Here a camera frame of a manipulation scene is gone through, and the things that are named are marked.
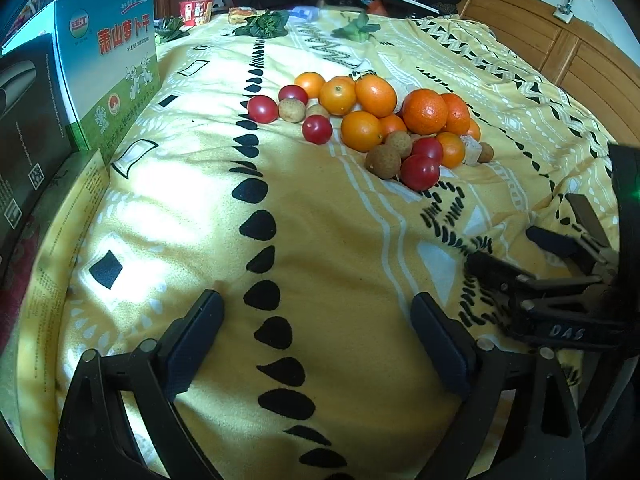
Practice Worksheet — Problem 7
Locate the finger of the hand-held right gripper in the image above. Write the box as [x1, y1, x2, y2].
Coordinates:
[526, 194, 618, 277]
[466, 251, 603, 313]

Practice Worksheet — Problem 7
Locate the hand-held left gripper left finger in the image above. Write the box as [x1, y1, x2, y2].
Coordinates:
[55, 289, 226, 480]

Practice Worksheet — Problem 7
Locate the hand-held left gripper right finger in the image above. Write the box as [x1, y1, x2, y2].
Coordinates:
[410, 291, 586, 480]

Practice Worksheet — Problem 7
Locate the pile of oranges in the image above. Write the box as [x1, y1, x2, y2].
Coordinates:
[294, 71, 482, 170]

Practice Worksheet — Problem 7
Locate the pale beige chunk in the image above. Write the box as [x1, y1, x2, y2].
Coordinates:
[460, 135, 483, 166]

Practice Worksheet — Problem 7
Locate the yellow patterned blanket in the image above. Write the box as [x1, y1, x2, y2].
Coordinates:
[55, 7, 626, 480]

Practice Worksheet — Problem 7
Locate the flat yellow box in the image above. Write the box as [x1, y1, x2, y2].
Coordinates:
[0, 149, 112, 461]

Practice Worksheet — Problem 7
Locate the wooden headboard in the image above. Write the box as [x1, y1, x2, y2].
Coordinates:
[457, 0, 640, 148]

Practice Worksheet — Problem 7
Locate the black printed box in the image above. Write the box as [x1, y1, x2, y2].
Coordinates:
[0, 34, 81, 261]

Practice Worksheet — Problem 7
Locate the green leafy vegetable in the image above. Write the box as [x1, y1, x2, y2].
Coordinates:
[155, 16, 191, 43]
[331, 11, 382, 43]
[234, 9, 291, 38]

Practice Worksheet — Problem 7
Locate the blue and green carton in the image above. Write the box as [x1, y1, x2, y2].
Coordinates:
[2, 0, 162, 152]

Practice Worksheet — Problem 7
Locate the red instant noodle cup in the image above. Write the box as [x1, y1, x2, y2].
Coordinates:
[179, 0, 213, 27]

